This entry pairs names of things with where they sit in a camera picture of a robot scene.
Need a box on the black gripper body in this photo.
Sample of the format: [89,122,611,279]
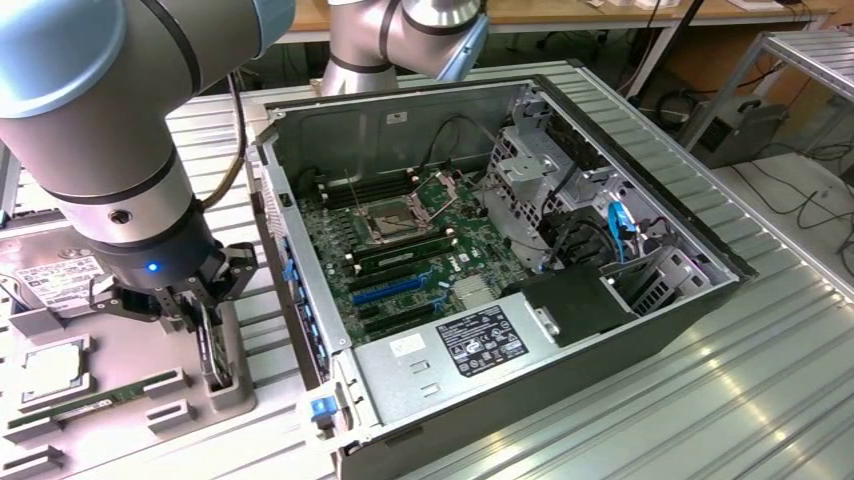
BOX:
[83,198,228,296]

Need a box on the metal socket cover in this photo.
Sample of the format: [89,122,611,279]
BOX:
[411,171,470,214]

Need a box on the green RAM stick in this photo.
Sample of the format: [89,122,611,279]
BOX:
[5,372,179,430]

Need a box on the black looped wire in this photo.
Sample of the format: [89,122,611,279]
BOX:
[424,114,500,167]

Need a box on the black open PC case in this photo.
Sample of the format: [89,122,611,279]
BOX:
[244,73,760,480]

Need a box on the silver CPU chip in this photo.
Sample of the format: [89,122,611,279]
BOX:
[17,343,93,403]

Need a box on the aluminium frame table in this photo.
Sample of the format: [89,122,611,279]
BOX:
[718,31,854,154]

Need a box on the black cable on table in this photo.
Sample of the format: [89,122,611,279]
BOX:
[726,164,854,231]

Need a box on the wooden desk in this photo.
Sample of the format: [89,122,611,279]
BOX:
[272,0,839,46]

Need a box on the green motherboard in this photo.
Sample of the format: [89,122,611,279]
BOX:
[292,167,512,347]

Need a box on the metal disk bay cage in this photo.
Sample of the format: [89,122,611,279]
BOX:
[484,123,606,254]

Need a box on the hard disk with white label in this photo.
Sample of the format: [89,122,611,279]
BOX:
[11,243,116,318]

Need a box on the silver chipset heatsink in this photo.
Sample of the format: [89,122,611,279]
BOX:
[451,278,496,305]

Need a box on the CPU socket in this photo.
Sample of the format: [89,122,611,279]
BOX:
[358,198,439,244]

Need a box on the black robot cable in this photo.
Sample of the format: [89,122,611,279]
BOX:
[201,73,247,207]

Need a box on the grey parts rack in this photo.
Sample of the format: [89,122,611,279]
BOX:
[0,223,260,480]

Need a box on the thin metal locking lever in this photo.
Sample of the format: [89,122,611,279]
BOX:
[344,168,367,214]

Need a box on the blue expansion slot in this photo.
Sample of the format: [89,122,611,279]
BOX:
[351,276,436,307]

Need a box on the grey power supply unit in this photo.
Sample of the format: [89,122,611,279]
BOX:
[355,293,559,427]

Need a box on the black plastic shroud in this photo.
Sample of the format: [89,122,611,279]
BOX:
[518,271,643,350]

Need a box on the grey box device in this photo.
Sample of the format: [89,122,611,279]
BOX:
[691,98,790,170]

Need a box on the dark installed RAM stick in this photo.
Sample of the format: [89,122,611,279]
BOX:
[347,238,458,267]

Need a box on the blue flat wire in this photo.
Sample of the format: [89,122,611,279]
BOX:
[607,199,636,265]

